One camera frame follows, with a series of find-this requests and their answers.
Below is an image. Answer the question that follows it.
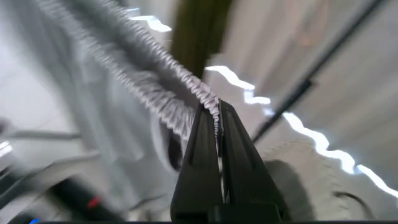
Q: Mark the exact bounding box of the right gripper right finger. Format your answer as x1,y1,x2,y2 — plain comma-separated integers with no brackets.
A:
217,98,289,222

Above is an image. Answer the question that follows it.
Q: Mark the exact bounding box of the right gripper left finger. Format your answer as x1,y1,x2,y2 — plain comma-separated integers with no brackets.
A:
170,104,224,223

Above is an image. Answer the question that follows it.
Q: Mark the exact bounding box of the pale grey garment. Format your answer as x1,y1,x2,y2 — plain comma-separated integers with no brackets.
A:
27,0,222,215

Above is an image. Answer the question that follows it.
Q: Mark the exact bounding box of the green printed shirt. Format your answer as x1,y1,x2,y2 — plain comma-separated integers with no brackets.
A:
170,0,234,79

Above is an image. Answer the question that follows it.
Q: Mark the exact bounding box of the white laundry basket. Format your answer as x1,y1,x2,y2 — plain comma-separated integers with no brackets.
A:
261,139,376,222

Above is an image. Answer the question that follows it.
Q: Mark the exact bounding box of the black clothes rack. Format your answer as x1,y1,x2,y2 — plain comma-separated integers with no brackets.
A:
251,0,386,144

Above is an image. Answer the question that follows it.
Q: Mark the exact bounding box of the white curtain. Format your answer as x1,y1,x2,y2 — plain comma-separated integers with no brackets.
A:
205,0,398,197

